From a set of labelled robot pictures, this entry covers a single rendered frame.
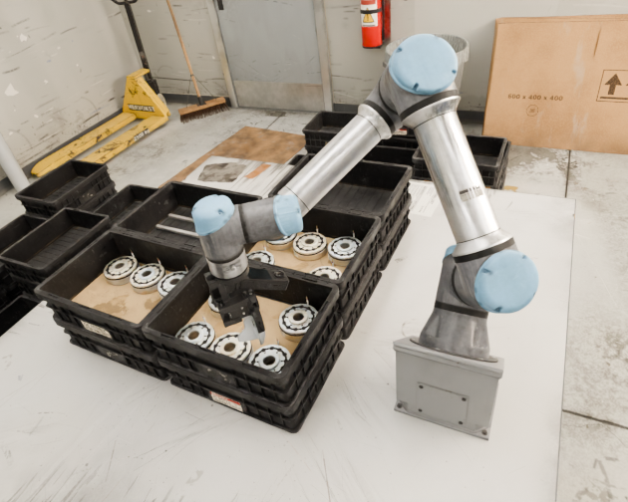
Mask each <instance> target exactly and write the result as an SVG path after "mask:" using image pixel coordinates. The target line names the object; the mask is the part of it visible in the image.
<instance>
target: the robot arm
mask: <svg viewBox="0 0 628 502"><path fill-rule="evenodd" d="M457 70H458V59H457V55H456V53H455V51H454V49H453V48H452V46H451V45H450V44H449V43H448V42H447V41H445V40H444V39H442V38H439V37H437V36H434V35H432V34H418V35H414V36H412V37H410V38H408V39H406V40H405V41H404V42H402V43H401V44H400V46H399V47H398V48H397V49H396V50H395V51H394V52H393V54H392V56H391V58H390V61H389V63H388V65H387V67H386V69H385V70H384V72H383V74H382V76H381V77H380V79H379V81H378V83H377V85H376V86H375V88H374V90H373V91H372V92H371V94H370V95H369V97H368V98H367V99H366V100H365V101H364V102H362V103H361V104H360V105H359V107H358V114H357V115H356V116H355V117H354V118H353V119H352V120H351V121H350V122H349V123H348V124H347V125H346V126H345V127H344V128H343V129H342V130H341V131H340V132H339V133H338V134H337V135H336V136H335V137H333V138H332V139H331V140H330V141H329V142H328V143H327V144H326V145H325V146H324V147H323V148H322V149H321V150H320V151H319V152H318V153H317V154H316V155H315V156H314V157H313V158H312V159H311V160H310V161H309V162H308V163H307V164H306V165H305V166H304V167H303V168H302V169H301V170H300V171H299V172H298V173H297V174H296V175H295V176H294V177H293V178H292V179H291V180H290V181H289V182H288V183H287V184H286V185H285V186H284V187H283V188H282V189H281V190H280V191H279V192H278V193H277V194H276V195H275V196H274V197H271V198H266V199H261V200H257V201H252V202H247V203H242V204H235V205H233V203H232V202H231V200H230V199H229V198H228V197H227V196H224V195H219V196H218V195H210V196H206V197H204V198H202V199H200V200H199V201H198V202H196V203H195V205H194V206H193V208H192V211H191V214H192V217H193V221H194V224H195V231H196V233H197V234H198V237H199V240H200V243H201V245H202V248H203V251H204V254H205V257H206V260H207V263H208V266H209V269H210V272H207V273H205V274H204V277H205V280H206V283H207V285H208V288H209V293H210V295H211V298H212V301H213V304H214V306H215V308H217V309H218V311H219V313H220V316H221V319H222V322H223V325H224V326H225V327H226V328H227V327H229V326H231V325H235V324H238V323H240V322H242V319H244V320H243V324H244V330H243V331H242V332H241V333H240V334H239V335H238V337H237V338H238V340H239V341H240V342H247V341H252V340H256V339H258V340H259V342H260V345H263V344H264V340H265V328H264V323H263V320H262V316H261V314H260V311H259V309H260V307H259V303H258V300H257V298H256V295H255V293H254V289H256V290H286V289H287V286H288V283H289V279H288V278H287V276H286V275H285V273H284V272H283V271H282V270H269V269H252V268H248V261H247V257H246V253H245V250H244V246H243V244H248V243H253V242H258V241H262V240H266V241H271V242H274V241H279V240H281V239H282V238H284V237H285V236H290V235H291V234H294V233H298V232H301V231H302V229H303V221H302V217H303V216H304V215H305V214H306V213H307V212H308V211H309V210H310V209H311V208H312V207H313V206H314V205H315V204H316V203H317V202H318V201H319V200H320V199H321V198H322V197H323V196H324V195H325V194H326V193H327V192H328V191H329V190H330V189H331V188H332V187H333V186H334V185H335V184H336V183H338V182H339V181H340V180H341V179H342V178H343V177H344V176H345V175H346V174H347V173H348V172H349V171H350V170H351V169H352V168H353V167H354V166H355V165H356V164H357V163H358V162H359V161H360V160H361V159H362V158H363V157H364V156H365V155H366V154H367V153H368V152H369V151H370V150H371V149H372V148H373V147H374V146H375V145H376V144H377V143H378V142H379V141H380V140H381V139H388V138H390V137H391V136H392V135H393V134H394V133H395V132H396V131H397V130H398V129H399V128H400V127H402V126H407V127H410V128H411V129H412V130H413V131H414V134H415V136H416V139H417V141H418V144H419V147H420V149H421V152H422V155H423V157H424V160H425V162H426V165H427V168H428V170H429V173H430V175H431V178H432V181H433V183H434V186H435V189H436V191H437V194H438V196H439V199H440V202H441V204H442V207H443V210H444V212H445V215H446V217H447V219H448V222H449V224H450V227H451V229H452V232H453V235H454V237H455V240H456V243H457V244H454V245H451V246H449V247H448V248H447V250H446V252H445V256H444V258H443V260H442V264H443V265H442V270H441V275H440V280H439V285H438V290H437V295H436V299H435V304H434V308H433V311H432V313H431V315H430V316H429V318H428V320H427V322H426V323H425V325H424V327H423V329H422V330H421V333H420V337H419V342H421V343H423V344H425V345H428V346H431V347H434V348H437V349H440V350H444V351H447V352H451V353H455V354H459V355H464V356H469V357H474V358H481V359H488V357H489V352H490V347H489V339H488V331H487V317H488V313H489V312H491V313H495V314H510V313H515V312H517V311H520V310H521V309H523V308H525V307H526V306H527V305H528V304H529V303H530V302H531V301H532V299H533V297H534V295H535V293H536V292H537V289H538V284H539V275H538V271H537V268H536V266H535V264H534V262H533V261H532V260H531V259H530V258H529V257H528V256H527V255H525V254H524V253H522V252H520V251H518V249H517V246H516V243H515V241H514V238H513V236H512V234H511V233H509V232H507V231H504V230H502V229H501V228H500V226H499V223H498V221H497V218H496V215H495V213H494V210H493V208H492V205H491V202H490V200H489V197H488V194H487V192H486V189H485V187H484V184H483V181H482V179H481V176H480V173H479V171H478V168H477V165H476V163H475V160H474V158H473V155H472V152H471V148H470V145H469V143H468V140H467V138H466V135H465V132H464V130H463V127H462V124H461V122H460V119H459V116H458V114H457V107H458V104H459V102H460V100H461V97H460V94H459V92H458V89H457V86H456V84H455V81H454V79H455V77H456V75H457Z"/></svg>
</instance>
